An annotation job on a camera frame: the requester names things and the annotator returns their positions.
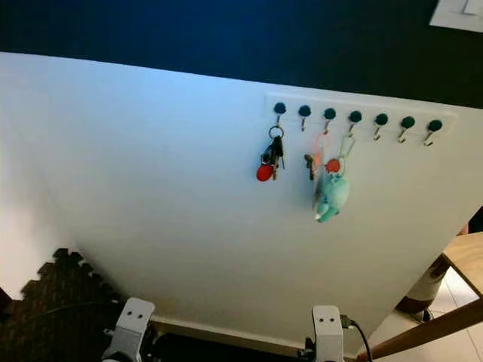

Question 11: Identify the teal plush keychain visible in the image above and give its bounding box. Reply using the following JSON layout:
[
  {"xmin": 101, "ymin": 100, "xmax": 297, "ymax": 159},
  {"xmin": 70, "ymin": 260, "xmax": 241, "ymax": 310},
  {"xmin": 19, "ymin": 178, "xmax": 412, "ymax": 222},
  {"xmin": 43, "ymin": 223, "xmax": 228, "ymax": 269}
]
[{"xmin": 314, "ymin": 136, "xmax": 358, "ymax": 224}]

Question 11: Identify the key bunch with red fob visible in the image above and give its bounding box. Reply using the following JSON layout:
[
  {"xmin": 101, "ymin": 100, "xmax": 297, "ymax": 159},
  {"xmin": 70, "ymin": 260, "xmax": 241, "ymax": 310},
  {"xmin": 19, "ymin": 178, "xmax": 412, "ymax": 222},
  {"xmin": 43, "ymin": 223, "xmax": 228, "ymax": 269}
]
[{"xmin": 256, "ymin": 125, "xmax": 287, "ymax": 183}]

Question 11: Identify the key bunch with orange loop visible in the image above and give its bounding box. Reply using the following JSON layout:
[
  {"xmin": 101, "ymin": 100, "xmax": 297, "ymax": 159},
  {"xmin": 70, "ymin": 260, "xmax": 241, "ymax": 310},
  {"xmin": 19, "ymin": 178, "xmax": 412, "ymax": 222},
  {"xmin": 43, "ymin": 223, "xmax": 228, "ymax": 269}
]
[{"xmin": 304, "ymin": 132, "xmax": 342, "ymax": 182}]

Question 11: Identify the white partition board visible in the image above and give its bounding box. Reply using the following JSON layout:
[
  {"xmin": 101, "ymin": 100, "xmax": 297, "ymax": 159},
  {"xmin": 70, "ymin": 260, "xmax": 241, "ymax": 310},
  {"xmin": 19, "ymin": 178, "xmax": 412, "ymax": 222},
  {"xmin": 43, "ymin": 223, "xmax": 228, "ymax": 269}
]
[{"xmin": 0, "ymin": 51, "xmax": 483, "ymax": 355}]

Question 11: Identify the black foam puzzle mat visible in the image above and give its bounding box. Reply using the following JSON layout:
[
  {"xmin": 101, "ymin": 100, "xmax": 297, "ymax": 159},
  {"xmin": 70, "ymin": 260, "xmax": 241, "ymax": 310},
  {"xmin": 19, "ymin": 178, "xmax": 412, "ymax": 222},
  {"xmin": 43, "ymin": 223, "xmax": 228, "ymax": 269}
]
[{"xmin": 0, "ymin": 248, "xmax": 122, "ymax": 362}]

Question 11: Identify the dark green knob metal hook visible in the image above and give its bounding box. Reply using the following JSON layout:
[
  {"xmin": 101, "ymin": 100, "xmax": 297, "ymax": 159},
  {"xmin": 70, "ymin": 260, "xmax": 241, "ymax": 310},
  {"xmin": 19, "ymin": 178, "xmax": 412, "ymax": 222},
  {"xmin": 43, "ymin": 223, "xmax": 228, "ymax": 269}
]
[
  {"xmin": 297, "ymin": 105, "xmax": 312, "ymax": 132},
  {"xmin": 422, "ymin": 119, "xmax": 444, "ymax": 147},
  {"xmin": 322, "ymin": 108, "xmax": 337, "ymax": 135},
  {"xmin": 396, "ymin": 116, "xmax": 417, "ymax": 144},
  {"xmin": 372, "ymin": 113, "xmax": 389, "ymax": 142},
  {"xmin": 272, "ymin": 102, "xmax": 287, "ymax": 127},
  {"xmin": 346, "ymin": 110, "xmax": 363, "ymax": 138}
]

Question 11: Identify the white key hook rack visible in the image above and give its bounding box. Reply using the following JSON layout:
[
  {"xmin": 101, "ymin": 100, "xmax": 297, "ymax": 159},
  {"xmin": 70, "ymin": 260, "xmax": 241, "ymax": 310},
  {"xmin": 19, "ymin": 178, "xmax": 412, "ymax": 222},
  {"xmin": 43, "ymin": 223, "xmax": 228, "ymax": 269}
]
[{"xmin": 264, "ymin": 91, "xmax": 460, "ymax": 146}]

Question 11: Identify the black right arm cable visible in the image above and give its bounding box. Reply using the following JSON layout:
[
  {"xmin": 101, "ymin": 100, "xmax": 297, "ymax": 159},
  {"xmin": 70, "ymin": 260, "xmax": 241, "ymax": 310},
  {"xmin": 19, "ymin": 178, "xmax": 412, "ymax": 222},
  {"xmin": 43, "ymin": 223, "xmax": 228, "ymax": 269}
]
[{"xmin": 341, "ymin": 317, "xmax": 374, "ymax": 362}]

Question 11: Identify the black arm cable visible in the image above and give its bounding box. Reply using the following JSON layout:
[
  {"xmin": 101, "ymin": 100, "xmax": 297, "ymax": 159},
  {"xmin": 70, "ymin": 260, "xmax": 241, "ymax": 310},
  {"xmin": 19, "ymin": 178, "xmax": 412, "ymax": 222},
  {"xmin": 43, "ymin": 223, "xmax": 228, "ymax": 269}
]
[
  {"xmin": 38, "ymin": 302, "xmax": 122, "ymax": 321},
  {"xmin": 341, "ymin": 317, "xmax": 374, "ymax": 362}
]

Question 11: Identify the white post brown base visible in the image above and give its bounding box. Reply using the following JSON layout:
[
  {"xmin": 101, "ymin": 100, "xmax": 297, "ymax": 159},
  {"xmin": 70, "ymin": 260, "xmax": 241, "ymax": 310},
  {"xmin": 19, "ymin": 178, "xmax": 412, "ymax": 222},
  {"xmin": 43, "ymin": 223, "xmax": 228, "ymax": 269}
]
[{"xmin": 395, "ymin": 254, "xmax": 454, "ymax": 324}]

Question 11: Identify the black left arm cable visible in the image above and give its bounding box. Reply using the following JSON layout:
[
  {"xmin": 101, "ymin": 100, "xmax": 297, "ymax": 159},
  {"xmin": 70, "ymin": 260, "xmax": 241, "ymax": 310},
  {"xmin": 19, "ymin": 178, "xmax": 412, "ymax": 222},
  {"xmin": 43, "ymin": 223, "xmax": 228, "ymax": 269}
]
[{"xmin": 38, "ymin": 302, "xmax": 122, "ymax": 321}]

